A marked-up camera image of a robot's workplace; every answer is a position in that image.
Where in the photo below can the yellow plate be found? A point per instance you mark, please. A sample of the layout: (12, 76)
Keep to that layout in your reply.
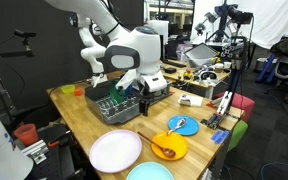
(175, 143)

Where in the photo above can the white rounded robot base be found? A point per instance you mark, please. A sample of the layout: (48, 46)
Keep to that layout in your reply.
(0, 150)

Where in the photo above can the brown wooden spoon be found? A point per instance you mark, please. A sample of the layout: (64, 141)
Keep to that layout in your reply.
(155, 144)

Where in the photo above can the green plate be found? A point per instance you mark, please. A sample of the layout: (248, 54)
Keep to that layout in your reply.
(115, 95)

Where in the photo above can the large pink plate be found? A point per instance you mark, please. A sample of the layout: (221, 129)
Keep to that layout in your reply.
(115, 151)

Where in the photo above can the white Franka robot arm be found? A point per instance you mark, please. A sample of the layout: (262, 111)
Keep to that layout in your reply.
(140, 46)

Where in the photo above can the aluminium extrusion piece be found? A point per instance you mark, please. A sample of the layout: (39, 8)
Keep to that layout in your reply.
(34, 150)

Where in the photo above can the black camera stand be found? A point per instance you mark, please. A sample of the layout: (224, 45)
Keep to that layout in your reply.
(232, 66)

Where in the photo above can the red plastic cup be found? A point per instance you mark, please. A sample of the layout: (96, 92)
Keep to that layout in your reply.
(26, 135)

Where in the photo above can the metal dish rack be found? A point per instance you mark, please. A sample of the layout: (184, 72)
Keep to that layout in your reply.
(114, 111)

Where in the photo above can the grey tilted storage tray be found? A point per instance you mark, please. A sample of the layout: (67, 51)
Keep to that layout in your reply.
(200, 53)

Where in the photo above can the black camera on boom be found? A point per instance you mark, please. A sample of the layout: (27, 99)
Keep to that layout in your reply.
(24, 33)

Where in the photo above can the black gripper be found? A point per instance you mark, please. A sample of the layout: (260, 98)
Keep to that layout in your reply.
(146, 95)

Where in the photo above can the silver slotted spoon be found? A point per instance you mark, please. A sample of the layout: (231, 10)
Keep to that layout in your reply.
(180, 123)

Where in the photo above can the lime green bowl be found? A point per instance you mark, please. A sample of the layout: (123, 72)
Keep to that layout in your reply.
(68, 89)

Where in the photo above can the wooden desk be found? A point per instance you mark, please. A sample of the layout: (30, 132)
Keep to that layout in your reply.
(180, 80)

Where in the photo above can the dark blue plate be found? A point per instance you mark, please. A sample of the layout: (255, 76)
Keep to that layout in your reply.
(128, 90)

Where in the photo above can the small orange cup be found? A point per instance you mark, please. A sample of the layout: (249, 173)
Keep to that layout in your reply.
(78, 92)

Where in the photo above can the light blue plate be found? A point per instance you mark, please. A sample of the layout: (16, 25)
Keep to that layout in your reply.
(149, 171)

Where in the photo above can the white VR headset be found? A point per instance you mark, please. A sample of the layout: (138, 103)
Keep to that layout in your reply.
(208, 76)

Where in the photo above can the green stool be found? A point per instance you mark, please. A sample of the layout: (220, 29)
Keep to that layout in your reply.
(238, 133)

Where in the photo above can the blue tape strips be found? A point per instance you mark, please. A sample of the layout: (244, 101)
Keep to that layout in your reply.
(220, 137)

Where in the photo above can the black power adapter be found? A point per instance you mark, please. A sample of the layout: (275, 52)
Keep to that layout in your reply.
(170, 70)

